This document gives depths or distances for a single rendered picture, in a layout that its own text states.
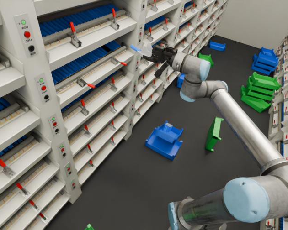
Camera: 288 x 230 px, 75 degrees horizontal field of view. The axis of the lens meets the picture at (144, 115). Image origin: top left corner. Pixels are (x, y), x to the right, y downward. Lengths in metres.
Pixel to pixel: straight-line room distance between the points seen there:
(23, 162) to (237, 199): 0.82
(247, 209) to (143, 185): 1.10
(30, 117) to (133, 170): 1.06
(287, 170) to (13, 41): 0.89
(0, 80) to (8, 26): 0.16
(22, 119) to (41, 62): 0.24
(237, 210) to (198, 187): 1.10
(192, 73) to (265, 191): 0.55
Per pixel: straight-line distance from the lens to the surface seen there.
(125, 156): 1.75
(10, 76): 0.72
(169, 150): 1.85
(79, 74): 0.98
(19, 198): 1.12
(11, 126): 0.83
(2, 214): 1.12
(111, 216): 1.54
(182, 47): 2.45
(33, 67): 0.73
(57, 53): 0.82
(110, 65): 1.11
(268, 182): 0.67
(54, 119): 0.90
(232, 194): 0.66
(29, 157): 0.97
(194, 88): 0.96
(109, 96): 1.20
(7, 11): 0.66
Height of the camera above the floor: 1.47
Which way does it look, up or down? 44 degrees down
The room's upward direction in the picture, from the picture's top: 10 degrees clockwise
